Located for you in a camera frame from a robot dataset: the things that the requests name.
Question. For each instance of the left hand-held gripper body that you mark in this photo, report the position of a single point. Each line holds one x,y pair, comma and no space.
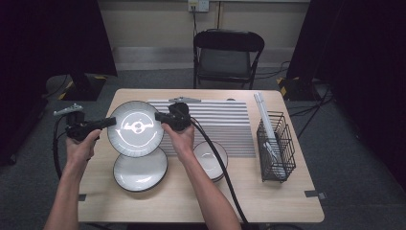
78,127

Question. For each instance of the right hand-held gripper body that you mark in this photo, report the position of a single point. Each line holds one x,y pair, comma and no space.
180,116

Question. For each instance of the white plate with dark rim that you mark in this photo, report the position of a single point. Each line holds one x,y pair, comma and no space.
140,174
137,127

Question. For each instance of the person's left hand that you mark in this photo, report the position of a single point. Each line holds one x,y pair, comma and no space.
79,151

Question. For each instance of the person's right hand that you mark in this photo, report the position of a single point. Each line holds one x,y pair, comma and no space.
183,142

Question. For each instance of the black stand base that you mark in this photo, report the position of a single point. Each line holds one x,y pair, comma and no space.
297,91
84,92

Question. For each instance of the striped woven placemat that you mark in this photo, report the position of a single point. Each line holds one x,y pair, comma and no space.
223,127

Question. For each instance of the grey round base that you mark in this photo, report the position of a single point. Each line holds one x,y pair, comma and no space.
56,86

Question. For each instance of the black folding chair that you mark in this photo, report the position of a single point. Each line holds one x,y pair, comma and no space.
223,64

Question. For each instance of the grey tape piece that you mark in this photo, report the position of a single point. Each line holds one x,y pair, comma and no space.
314,194
82,197

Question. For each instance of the black curtain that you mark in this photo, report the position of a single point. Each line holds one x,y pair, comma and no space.
48,32
367,64

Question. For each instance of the white wall outlet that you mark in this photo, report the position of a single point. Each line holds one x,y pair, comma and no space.
202,5

